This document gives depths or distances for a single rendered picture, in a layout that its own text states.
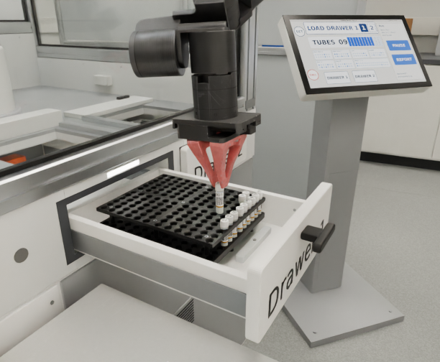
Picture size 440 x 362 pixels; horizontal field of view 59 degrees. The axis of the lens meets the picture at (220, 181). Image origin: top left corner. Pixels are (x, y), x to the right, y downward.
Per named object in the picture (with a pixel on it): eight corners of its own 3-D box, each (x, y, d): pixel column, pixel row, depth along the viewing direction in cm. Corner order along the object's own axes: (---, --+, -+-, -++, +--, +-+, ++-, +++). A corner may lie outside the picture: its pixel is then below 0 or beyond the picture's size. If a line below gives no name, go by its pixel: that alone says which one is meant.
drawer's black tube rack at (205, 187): (264, 229, 69) (265, 197, 67) (212, 283, 55) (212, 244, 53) (165, 202, 80) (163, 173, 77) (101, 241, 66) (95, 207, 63)
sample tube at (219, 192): (221, 215, 55) (221, 185, 53) (213, 212, 55) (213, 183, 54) (225, 211, 56) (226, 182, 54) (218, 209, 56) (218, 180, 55)
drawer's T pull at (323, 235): (335, 230, 57) (336, 222, 56) (320, 256, 51) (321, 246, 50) (311, 225, 58) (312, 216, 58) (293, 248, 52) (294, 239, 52)
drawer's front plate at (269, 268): (326, 238, 70) (333, 182, 66) (257, 346, 47) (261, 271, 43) (316, 235, 71) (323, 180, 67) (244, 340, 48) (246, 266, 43)
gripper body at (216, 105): (198, 122, 56) (194, 69, 54) (262, 126, 51) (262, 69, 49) (171, 132, 51) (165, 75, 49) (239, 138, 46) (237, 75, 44)
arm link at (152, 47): (225, -40, 46) (234, 14, 54) (133, -31, 48) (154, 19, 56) (219, 44, 42) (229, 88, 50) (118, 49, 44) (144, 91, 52)
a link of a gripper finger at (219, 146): (207, 174, 59) (203, 113, 56) (249, 181, 55) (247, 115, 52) (181, 190, 54) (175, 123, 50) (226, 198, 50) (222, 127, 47)
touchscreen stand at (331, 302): (403, 321, 164) (461, 74, 125) (310, 347, 151) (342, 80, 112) (334, 258, 208) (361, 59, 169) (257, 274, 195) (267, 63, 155)
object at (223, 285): (314, 233, 69) (317, 202, 67) (250, 322, 48) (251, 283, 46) (141, 187, 88) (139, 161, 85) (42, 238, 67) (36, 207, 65)
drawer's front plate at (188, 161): (246, 159, 110) (247, 121, 106) (188, 195, 87) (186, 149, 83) (241, 157, 111) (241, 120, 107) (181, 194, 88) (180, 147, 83)
